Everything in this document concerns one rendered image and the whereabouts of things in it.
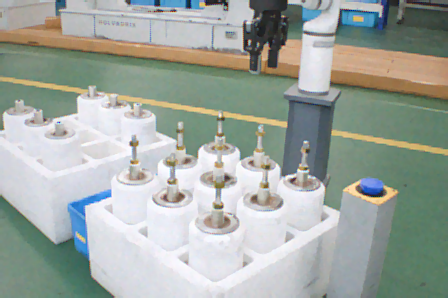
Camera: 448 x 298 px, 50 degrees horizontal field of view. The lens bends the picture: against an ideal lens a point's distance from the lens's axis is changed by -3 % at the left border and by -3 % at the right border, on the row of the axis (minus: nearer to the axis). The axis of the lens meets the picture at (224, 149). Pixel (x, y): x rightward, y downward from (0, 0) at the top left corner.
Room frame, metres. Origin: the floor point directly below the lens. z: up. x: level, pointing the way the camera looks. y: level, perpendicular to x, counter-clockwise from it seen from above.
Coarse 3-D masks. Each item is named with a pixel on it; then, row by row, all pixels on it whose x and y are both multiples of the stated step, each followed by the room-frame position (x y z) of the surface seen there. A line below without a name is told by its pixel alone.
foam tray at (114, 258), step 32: (96, 224) 0.86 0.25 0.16; (320, 224) 0.86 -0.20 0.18; (96, 256) 0.87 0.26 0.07; (128, 256) 0.78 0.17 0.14; (160, 256) 0.72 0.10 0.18; (256, 256) 0.74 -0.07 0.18; (288, 256) 0.75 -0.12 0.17; (320, 256) 0.83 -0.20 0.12; (128, 288) 0.79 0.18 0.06; (160, 288) 0.72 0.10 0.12; (192, 288) 0.66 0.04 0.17; (224, 288) 0.64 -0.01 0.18; (256, 288) 0.69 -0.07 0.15; (288, 288) 0.76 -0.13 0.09; (320, 288) 0.85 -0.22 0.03
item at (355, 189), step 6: (360, 180) 0.78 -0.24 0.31; (354, 186) 0.76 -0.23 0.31; (384, 186) 0.76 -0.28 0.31; (348, 192) 0.74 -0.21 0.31; (354, 192) 0.74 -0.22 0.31; (360, 192) 0.74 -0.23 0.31; (384, 192) 0.74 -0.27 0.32; (390, 192) 0.74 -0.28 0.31; (396, 192) 0.74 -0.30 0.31; (366, 198) 0.72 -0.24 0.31; (372, 198) 0.72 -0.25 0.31; (378, 198) 0.72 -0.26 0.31; (384, 198) 0.72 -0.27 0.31; (378, 204) 0.70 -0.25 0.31
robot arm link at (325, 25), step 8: (328, 0) 1.38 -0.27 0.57; (336, 0) 1.39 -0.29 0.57; (320, 8) 1.40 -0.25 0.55; (328, 8) 1.40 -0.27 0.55; (336, 8) 1.39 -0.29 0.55; (320, 16) 1.44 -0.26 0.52; (328, 16) 1.41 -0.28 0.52; (336, 16) 1.39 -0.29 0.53; (304, 24) 1.43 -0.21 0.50; (312, 24) 1.40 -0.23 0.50; (320, 24) 1.39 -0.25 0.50; (328, 24) 1.38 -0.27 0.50; (336, 24) 1.39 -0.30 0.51; (304, 32) 1.41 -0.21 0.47; (312, 32) 1.39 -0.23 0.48; (320, 32) 1.38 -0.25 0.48; (328, 32) 1.38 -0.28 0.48
